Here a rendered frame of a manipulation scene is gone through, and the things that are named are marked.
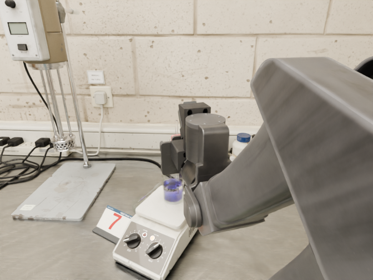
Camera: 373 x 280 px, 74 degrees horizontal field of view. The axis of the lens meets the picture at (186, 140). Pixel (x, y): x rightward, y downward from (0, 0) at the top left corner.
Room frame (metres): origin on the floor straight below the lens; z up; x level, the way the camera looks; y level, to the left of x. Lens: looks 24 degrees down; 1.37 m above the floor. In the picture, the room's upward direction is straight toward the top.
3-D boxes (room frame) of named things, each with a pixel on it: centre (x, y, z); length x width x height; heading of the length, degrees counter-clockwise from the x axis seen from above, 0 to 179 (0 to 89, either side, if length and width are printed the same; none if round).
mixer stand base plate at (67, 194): (0.68, 0.37, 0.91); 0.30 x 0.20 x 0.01; 176
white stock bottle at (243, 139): (0.81, -0.20, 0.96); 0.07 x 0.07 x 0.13
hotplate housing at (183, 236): (0.46, 0.05, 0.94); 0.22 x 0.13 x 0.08; 152
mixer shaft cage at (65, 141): (0.69, 0.37, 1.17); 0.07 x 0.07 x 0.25
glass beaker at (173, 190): (0.50, 0.03, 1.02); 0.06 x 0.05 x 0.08; 83
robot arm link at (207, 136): (0.30, -0.03, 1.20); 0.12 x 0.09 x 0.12; 15
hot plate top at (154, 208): (0.49, 0.04, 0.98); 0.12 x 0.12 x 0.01; 62
